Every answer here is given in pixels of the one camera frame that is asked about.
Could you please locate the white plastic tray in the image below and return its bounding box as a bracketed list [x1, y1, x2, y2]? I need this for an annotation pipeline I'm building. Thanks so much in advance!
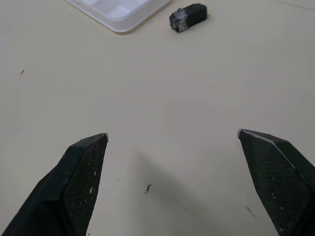
[65, 0, 172, 34]

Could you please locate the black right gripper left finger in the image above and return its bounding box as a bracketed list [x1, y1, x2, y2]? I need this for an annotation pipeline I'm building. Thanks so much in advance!
[0, 133, 109, 236]

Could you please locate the black eraser with worn end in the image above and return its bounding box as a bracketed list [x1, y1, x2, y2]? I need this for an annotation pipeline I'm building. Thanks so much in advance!
[168, 3, 208, 34]

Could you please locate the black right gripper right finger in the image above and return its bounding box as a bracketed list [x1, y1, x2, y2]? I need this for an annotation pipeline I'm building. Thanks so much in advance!
[237, 128, 315, 236]

